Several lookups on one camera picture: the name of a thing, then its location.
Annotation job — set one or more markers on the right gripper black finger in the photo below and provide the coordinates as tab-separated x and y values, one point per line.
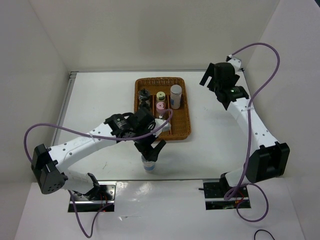
212	86
209	73

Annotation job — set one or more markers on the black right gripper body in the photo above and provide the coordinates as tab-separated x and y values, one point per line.
218	87

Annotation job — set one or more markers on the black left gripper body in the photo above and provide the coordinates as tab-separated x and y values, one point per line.
141	131

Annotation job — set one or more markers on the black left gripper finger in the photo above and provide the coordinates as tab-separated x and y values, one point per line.
157	149
144	149

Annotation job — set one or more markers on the silver-capped blue-label jar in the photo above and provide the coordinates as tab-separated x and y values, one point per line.
175	96
148	166

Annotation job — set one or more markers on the pink-capped spice jar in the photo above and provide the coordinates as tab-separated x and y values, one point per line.
160	108

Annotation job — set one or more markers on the black-capped spice jar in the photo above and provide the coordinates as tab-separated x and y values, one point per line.
144	96
145	105

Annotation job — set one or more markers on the yellow-capped spice jar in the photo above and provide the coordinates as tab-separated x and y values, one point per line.
160	96

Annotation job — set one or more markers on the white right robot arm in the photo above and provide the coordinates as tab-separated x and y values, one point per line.
266	157

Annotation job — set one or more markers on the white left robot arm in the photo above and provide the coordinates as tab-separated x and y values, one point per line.
51	165

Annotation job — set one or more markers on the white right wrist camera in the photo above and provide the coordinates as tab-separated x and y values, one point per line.
235	61

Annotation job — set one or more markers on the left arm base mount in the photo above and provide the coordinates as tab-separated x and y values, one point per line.
104	199

